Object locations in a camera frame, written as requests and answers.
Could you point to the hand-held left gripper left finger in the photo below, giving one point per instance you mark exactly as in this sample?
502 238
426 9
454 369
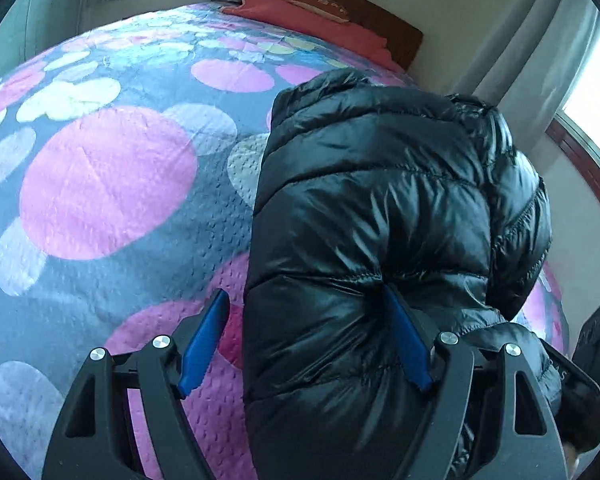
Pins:
205 345

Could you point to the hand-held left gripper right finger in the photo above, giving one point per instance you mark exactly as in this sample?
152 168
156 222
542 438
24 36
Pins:
405 340

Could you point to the black puffer jacket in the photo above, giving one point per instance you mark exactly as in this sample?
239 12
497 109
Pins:
370 210

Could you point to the circle-print bed blanket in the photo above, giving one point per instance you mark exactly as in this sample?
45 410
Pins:
110 185

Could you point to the large wood-framed window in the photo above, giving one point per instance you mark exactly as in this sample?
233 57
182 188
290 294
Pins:
595 110

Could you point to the long pale curtain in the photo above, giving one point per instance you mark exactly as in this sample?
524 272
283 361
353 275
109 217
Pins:
540 35

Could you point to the red pillow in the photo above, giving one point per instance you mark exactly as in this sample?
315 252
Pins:
290 15

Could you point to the patterned brown pillow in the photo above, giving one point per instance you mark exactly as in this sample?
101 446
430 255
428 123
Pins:
320 5

